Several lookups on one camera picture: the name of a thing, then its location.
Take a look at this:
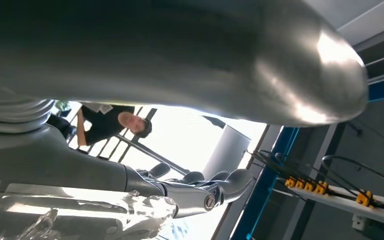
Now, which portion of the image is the clear plastic film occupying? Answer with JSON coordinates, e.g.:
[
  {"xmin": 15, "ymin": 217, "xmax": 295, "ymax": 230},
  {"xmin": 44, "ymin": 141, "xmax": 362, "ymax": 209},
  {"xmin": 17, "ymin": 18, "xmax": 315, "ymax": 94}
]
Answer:
[{"xmin": 0, "ymin": 183, "xmax": 178, "ymax": 240}]

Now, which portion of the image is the person at desk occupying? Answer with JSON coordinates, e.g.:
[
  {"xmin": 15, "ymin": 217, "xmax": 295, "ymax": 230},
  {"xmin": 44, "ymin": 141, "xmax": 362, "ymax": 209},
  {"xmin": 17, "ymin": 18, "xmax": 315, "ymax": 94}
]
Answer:
[{"xmin": 46, "ymin": 103, "xmax": 153, "ymax": 147}]

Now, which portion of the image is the grey round pillar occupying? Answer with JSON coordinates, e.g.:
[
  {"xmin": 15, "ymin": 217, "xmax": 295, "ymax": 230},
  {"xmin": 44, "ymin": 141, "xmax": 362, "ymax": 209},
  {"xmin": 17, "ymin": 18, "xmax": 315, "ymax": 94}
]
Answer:
[{"xmin": 201, "ymin": 124, "xmax": 252, "ymax": 181}]

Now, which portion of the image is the blue ceiling beam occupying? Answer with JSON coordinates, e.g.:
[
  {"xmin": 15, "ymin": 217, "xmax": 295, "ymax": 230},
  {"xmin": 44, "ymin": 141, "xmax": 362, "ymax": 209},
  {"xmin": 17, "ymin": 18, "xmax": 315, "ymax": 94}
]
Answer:
[{"xmin": 231, "ymin": 74, "xmax": 384, "ymax": 240}]

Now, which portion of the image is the black ceiling cable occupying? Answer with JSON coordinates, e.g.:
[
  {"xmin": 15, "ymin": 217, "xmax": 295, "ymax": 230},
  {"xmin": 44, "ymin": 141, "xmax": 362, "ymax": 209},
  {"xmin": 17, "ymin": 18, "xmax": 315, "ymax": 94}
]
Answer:
[
  {"xmin": 321, "ymin": 154, "xmax": 384, "ymax": 191},
  {"xmin": 244, "ymin": 149, "xmax": 384, "ymax": 215}
]

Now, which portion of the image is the white cable rail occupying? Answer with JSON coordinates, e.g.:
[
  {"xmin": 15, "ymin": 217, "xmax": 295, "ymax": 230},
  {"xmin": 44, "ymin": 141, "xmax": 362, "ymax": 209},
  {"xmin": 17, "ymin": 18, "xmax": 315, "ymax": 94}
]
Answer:
[{"xmin": 276, "ymin": 178, "xmax": 384, "ymax": 231}]

